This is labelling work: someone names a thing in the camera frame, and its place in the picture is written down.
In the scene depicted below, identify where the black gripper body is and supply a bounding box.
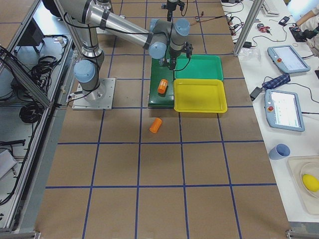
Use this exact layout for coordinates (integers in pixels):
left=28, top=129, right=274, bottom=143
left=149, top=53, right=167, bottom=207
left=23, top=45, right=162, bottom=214
left=167, top=9, right=173, bottom=17
left=163, top=51, right=178, bottom=66

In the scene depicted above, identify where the orange cylinder with 4680 print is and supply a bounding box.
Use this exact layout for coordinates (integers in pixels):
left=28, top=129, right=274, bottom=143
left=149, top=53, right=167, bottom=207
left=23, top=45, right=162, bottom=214
left=158, top=79, right=168, bottom=94

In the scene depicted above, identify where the plain orange cylinder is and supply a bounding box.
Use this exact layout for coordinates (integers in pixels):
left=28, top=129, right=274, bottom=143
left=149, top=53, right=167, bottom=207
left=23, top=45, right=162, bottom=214
left=149, top=118, right=162, bottom=133

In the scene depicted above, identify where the green conveyor belt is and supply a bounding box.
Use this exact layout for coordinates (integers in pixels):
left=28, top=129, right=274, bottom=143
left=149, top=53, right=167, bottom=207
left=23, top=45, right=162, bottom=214
left=148, top=58, right=174, bottom=108

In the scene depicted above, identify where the green plastic tray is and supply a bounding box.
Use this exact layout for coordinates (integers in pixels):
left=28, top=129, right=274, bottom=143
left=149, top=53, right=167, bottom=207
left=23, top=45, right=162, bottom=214
left=174, top=54, right=224, bottom=81

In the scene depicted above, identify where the yellow plastic tray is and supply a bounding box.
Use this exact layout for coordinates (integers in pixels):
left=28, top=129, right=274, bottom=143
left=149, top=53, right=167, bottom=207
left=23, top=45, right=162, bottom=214
left=173, top=79, right=228, bottom=113

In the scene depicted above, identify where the black power adapter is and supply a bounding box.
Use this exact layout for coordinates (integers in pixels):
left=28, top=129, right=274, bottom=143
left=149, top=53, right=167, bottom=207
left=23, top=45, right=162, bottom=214
left=250, top=87, right=263, bottom=102

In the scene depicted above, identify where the teach pendant tablet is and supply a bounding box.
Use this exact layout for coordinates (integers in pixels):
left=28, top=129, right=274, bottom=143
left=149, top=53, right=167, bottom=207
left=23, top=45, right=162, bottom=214
left=267, top=45, right=311, bottom=74
left=264, top=89, right=305, bottom=132

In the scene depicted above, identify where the blue plastic cup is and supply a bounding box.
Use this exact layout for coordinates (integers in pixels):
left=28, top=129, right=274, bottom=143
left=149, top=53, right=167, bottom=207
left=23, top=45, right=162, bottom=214
left=269, top=143, right=291, bottom=160

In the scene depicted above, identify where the beige tray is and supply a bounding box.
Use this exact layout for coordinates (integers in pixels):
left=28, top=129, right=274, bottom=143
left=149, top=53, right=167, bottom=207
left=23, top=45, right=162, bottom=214
left=287, top=156, right=319, bottom=216

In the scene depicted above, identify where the yellow lemon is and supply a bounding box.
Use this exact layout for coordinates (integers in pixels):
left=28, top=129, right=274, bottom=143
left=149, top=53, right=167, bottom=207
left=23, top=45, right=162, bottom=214
left=302, top=174, right=319, bottom=192

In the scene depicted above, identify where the red black wire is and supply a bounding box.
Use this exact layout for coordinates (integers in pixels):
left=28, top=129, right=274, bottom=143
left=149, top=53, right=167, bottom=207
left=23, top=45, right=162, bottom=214
left=189, top=14, right=229, bottom=25

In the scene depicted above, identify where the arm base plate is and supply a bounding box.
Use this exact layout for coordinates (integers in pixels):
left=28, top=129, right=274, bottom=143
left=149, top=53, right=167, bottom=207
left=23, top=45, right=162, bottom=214
left=71, top=78, right=116, bottom=110

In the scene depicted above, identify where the aluminium frame post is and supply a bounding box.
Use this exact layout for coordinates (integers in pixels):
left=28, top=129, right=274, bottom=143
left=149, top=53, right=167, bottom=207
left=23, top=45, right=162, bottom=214
left=233, top=0, right=264, bottom=56

